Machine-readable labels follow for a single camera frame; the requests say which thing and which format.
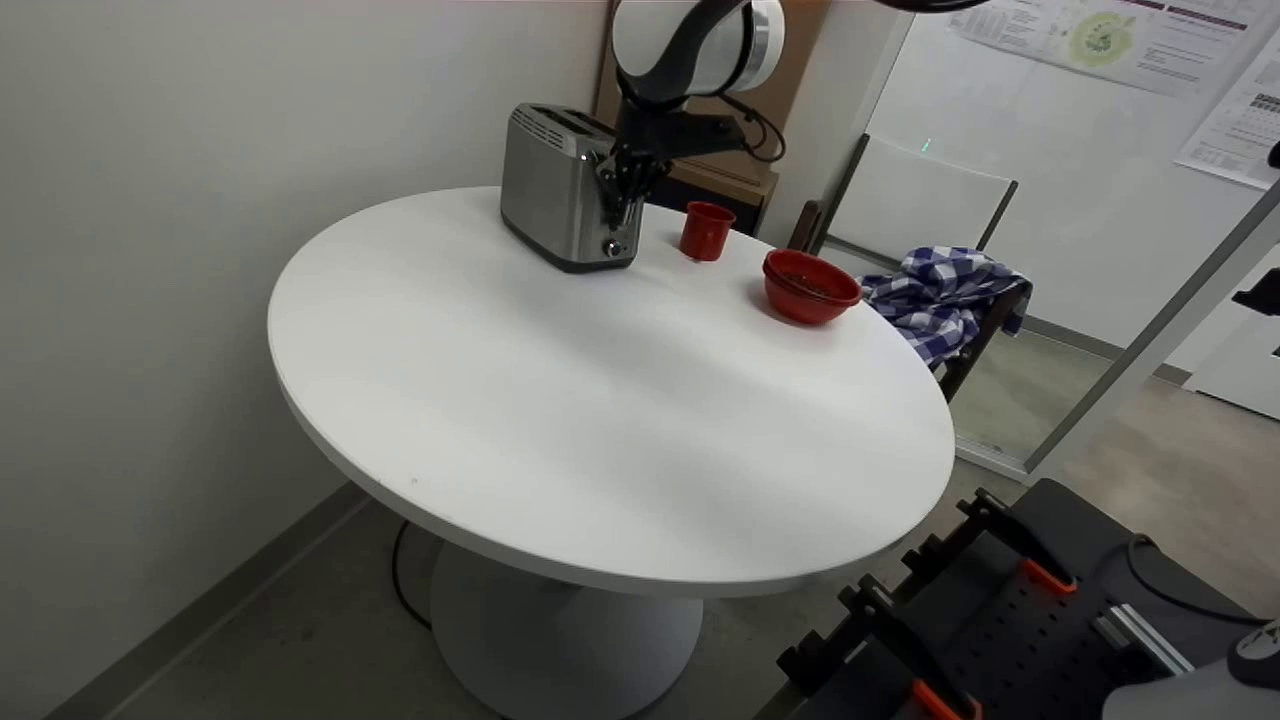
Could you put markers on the silver metal rail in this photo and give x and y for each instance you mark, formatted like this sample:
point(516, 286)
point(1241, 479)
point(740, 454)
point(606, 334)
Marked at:
point(1147, 638)

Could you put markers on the white framed panel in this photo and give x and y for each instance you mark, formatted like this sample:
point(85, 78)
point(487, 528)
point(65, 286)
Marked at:
point(920, 201)

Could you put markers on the dark folding stand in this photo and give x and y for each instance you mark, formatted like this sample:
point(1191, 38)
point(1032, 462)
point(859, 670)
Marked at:
point(993, 334)

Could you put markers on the silver toaster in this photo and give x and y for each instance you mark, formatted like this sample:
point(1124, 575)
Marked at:
point(554, 187)

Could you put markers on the white text wall poster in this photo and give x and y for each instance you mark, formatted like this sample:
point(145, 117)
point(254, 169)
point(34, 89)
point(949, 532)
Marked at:
point(1241, 127)

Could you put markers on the white table pedestal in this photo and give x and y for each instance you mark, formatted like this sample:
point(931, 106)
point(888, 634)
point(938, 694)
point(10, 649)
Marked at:
point(561, 643)

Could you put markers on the grey metal pole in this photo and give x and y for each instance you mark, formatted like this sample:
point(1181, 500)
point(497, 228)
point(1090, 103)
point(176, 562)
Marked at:
point(1147, 334)

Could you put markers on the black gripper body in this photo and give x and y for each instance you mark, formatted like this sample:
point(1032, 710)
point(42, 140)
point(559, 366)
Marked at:
point(666, 134)

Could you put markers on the red cup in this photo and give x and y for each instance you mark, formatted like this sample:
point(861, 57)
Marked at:
point(705, 228)

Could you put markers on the wall poster with green circle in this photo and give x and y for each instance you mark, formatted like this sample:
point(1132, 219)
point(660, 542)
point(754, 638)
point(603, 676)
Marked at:
point(1106, 42)

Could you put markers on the black perforated breadboard plate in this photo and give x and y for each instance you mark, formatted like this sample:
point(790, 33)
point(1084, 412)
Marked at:
point(1026, 652)

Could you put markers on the blue white checkered cloth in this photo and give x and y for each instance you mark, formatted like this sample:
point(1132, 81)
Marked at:
point(943, 303)

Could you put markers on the red bowl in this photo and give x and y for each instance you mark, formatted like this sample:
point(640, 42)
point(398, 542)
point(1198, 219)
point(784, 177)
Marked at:
point(811, 286)

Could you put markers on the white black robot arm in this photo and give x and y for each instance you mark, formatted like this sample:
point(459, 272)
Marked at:
point(694, 42)

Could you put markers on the orange black bar clamp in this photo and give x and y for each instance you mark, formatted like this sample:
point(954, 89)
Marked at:
point(1007, 532)
point(895, 644)

